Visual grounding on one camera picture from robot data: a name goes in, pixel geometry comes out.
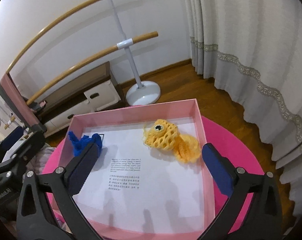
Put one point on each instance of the white barre stand post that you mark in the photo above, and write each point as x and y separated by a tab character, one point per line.
142	92

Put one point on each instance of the low brown white cabinet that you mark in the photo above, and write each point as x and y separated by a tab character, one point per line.
92	91

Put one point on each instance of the pink shallow cardboard box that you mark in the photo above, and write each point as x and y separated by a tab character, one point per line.
186	116

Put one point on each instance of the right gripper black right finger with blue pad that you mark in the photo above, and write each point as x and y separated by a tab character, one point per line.
263	218

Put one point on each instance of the blue knitted yarn toy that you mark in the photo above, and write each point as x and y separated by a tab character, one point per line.
80	144

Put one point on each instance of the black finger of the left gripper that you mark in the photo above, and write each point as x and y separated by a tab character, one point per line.
28	150

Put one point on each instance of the pink round tablecloth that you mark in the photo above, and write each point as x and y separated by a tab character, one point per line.
226	143

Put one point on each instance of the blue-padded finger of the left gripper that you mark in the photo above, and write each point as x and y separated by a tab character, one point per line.
11	139

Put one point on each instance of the yellow crochet fish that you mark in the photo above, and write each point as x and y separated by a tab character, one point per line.
166	136

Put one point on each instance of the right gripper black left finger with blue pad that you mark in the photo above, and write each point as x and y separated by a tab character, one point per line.
35	218

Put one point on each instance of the white printed paper sheet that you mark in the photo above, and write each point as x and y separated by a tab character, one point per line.
138	188

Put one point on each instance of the pink grey yoga mat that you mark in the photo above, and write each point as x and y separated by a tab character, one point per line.
12	97

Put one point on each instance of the lower wooden ballet bar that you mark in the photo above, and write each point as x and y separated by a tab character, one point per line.
91	60

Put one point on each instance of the cream lace-trimmed curtain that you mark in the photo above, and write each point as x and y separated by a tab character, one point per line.
253	51

